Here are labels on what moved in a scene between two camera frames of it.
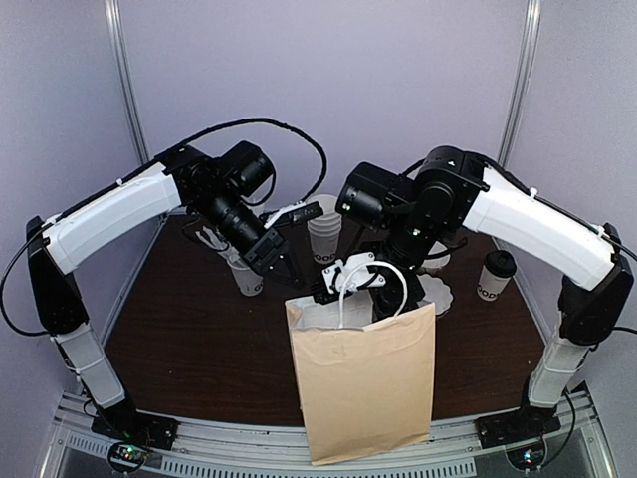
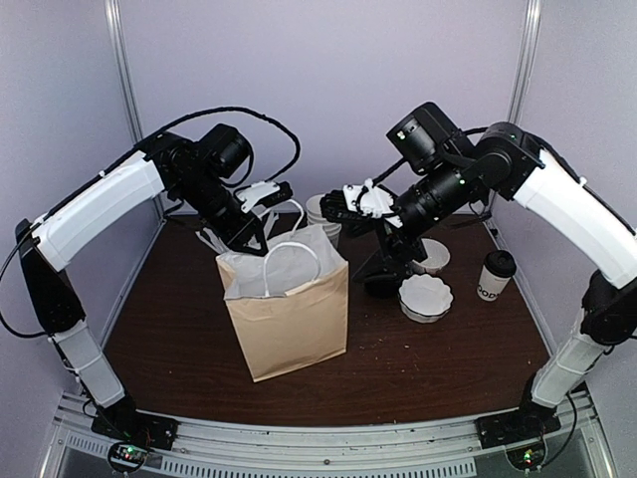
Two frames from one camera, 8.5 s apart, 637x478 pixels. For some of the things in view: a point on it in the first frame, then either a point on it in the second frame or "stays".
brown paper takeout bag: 368,385 → 290,306
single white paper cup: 491,286 stays
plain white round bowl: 437,262 stays
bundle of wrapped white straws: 222,247 stays
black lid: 501,263 stays
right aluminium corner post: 523,81 stays
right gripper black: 389,305 → 393,246
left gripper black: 267,250 → 235,238
